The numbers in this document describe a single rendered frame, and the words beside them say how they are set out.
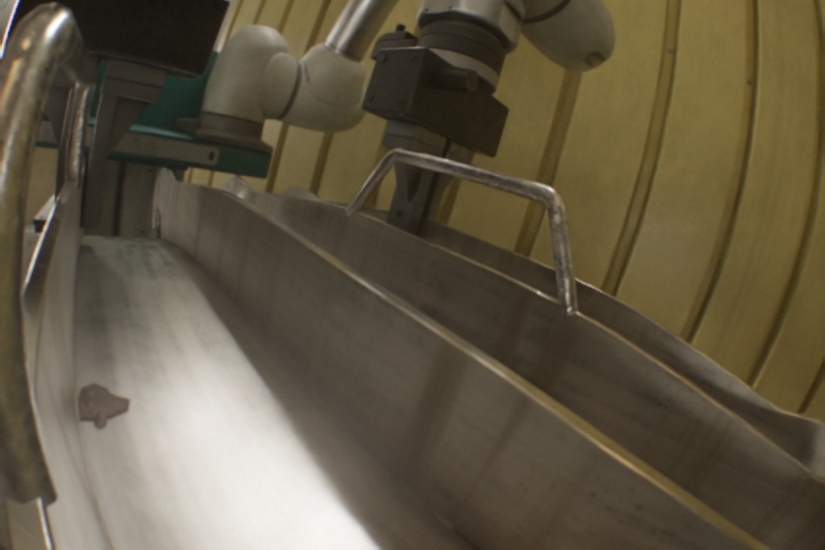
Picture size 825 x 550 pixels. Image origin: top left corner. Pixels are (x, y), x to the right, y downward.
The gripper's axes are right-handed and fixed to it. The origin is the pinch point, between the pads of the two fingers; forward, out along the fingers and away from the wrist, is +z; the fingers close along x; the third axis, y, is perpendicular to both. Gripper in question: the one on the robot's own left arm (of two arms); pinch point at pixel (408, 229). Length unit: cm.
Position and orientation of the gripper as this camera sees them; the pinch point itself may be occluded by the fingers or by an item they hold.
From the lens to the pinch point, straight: 30.4
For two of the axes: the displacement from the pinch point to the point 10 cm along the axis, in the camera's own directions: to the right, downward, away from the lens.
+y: 7.2, 3.3, -6.1
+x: 6.3, 0.4, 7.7
